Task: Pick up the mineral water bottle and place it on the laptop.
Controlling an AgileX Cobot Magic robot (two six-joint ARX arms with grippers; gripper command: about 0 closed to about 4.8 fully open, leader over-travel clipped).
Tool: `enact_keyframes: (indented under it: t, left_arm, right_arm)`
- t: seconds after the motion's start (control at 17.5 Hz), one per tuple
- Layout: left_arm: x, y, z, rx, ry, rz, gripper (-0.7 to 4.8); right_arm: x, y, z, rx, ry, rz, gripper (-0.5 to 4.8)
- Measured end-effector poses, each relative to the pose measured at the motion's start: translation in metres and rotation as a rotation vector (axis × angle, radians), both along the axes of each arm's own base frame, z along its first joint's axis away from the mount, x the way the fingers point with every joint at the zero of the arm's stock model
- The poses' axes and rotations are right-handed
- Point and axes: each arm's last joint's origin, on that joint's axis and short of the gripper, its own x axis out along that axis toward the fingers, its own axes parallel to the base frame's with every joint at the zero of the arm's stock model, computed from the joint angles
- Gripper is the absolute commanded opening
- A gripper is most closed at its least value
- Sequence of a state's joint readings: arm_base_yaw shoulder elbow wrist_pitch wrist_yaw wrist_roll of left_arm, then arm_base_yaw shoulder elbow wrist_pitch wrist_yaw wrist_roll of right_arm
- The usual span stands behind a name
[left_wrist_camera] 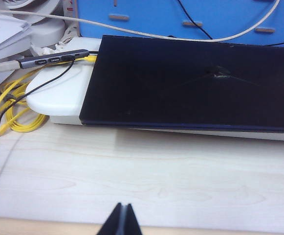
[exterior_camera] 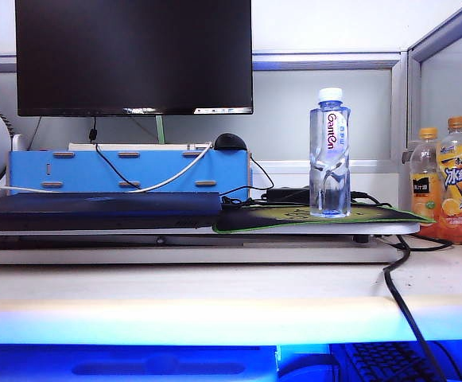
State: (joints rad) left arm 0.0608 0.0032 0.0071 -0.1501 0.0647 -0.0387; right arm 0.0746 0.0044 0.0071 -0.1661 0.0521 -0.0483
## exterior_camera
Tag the clear mineral water bottle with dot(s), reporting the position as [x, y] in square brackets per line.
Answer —
[329, 167]

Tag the dark blue closed laptop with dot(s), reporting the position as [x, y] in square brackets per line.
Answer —
[95, 211]

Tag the small orange juice bottle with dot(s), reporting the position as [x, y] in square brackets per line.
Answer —
[424, 179]

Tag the large iced tea bottle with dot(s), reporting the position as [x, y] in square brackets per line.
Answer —
[458, 187]

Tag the white raised desk platform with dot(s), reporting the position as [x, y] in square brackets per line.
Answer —
[254, 231]

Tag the black computer mouse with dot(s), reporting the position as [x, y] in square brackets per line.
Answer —
[230, 141]

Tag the black power adapter brick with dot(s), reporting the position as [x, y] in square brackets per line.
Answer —
[288, 195]

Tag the blue monitor stand box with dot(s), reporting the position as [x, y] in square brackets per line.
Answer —
[135, 171]

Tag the black green-edged mouse pad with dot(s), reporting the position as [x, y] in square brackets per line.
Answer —
[373, 217]

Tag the black computer monitor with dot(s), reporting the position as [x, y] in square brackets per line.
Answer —
[133, 55]

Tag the black keyboard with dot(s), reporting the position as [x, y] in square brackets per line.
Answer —
[389, 362]

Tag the green monitor stand post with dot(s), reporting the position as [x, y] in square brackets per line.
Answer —
[159, 129]

